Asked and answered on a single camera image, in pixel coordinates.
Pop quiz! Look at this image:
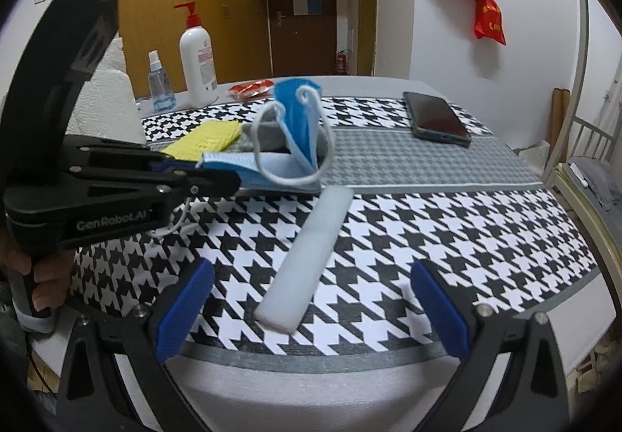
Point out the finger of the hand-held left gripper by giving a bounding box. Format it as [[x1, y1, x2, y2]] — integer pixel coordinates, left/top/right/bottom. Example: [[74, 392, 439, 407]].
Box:
[[67, 135, 206, 175], [72, 168, 242, 215]]

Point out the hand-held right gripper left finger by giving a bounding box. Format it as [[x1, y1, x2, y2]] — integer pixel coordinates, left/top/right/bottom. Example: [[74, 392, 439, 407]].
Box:
[[55, 258, 216, 432]]

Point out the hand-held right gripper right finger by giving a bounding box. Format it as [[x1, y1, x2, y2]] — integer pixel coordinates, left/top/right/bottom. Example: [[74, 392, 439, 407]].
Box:
[[411, 259, 570, 432]]

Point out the yellow cloth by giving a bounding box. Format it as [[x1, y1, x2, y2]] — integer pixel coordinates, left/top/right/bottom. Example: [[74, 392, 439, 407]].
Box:
[[160, 119, 244, 161]]

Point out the white foam box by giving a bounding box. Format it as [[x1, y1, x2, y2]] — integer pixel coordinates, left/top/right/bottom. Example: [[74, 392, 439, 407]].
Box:
[[65, 38, 147, 146]]

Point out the blue face mask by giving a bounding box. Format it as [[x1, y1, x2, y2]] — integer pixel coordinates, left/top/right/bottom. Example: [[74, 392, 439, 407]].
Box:
[[253, 77, 337, 182], [153, 151, 324, 237]]

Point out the grey cloth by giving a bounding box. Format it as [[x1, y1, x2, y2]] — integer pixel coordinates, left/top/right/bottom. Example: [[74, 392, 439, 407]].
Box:
[[228, 123, 292, 156]]

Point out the white foam strip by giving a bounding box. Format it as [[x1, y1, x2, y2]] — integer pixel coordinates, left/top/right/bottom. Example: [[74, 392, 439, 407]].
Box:
[[253, 185, 354, 334]]

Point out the person's left hand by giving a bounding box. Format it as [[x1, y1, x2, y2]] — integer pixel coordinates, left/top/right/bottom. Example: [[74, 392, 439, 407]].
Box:
[[2, 238, 76, 316]]

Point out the clear spray bottle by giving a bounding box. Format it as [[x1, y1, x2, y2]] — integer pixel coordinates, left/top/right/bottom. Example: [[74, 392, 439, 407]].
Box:
[[147, 50, 176, 113]]

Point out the houndstooth blanket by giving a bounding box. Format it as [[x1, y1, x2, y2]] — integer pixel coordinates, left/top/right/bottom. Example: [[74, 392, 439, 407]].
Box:
[[73, 94, 601, 357]]

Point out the red packet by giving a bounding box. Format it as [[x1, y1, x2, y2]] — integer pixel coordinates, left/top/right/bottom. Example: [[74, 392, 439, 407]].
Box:
[[228, 78, 275, 101]]

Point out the white pump bottle red top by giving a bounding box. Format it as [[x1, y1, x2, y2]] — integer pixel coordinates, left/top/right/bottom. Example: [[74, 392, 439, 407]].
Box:
[[173, 1, 219, 108]]

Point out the dark brown door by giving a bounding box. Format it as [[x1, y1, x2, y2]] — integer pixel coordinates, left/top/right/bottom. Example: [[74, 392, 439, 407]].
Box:
[[266, 0, 337, 77]]

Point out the black smartphone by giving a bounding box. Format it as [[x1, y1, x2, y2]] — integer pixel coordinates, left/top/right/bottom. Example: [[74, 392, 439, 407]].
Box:
[[403, 91, 473, 148]]

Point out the grey folded blanket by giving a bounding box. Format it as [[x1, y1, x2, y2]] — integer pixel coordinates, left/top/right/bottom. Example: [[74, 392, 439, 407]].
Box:
[[566, 160, 618, 214]]

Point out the metal bunk bed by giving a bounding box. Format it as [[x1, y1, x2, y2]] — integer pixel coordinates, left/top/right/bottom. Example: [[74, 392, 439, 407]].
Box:
[[542, 0, 622, 219]]

